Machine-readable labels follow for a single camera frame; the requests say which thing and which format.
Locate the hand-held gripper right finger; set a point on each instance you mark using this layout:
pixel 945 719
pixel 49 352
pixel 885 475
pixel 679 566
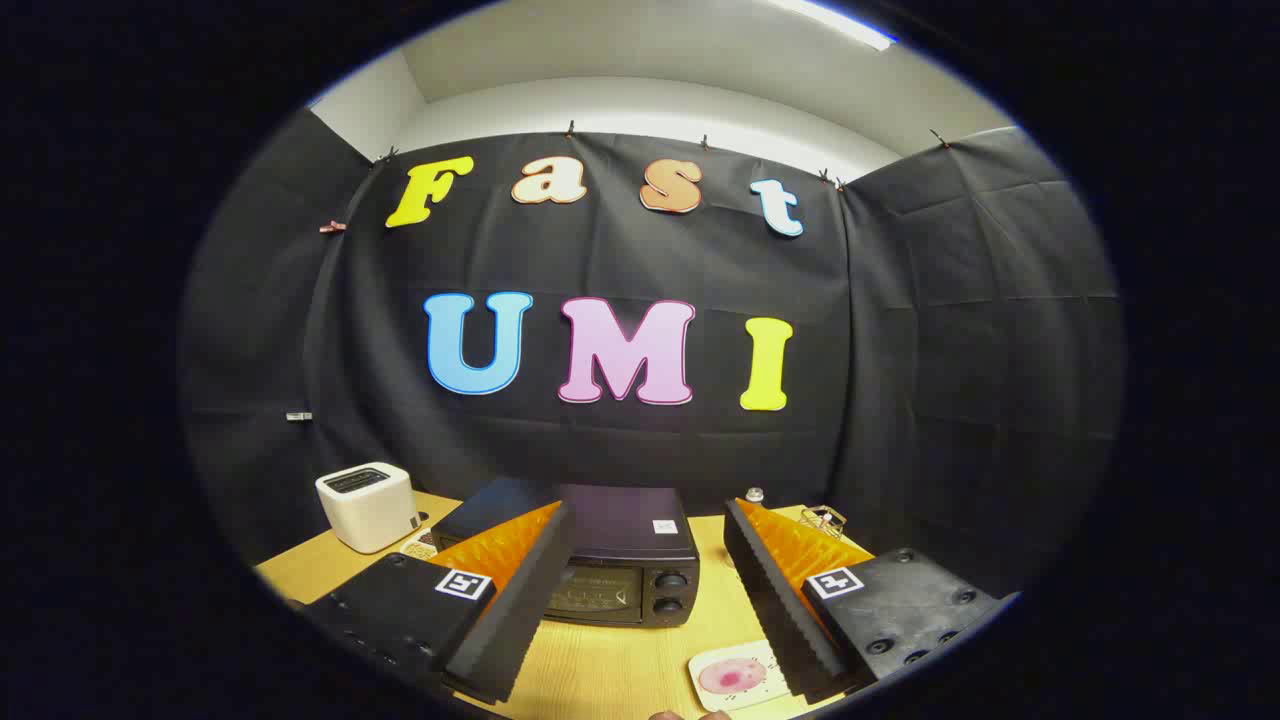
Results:
pixel 775 620

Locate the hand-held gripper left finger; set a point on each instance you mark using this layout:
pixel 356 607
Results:
pixel 520 620

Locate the square cream plate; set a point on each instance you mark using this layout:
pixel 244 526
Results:
pixel 745 652

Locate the round pink food slice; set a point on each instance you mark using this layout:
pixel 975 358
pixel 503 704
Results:
pixel 730 678

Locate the black toaster oven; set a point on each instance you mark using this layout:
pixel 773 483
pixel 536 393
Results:
pixel 620 520

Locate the white pop-up toaster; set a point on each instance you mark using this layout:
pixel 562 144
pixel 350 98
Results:
pixel 365 505

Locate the black backdrop cloth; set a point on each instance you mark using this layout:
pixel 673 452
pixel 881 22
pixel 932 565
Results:
pixel 620 250

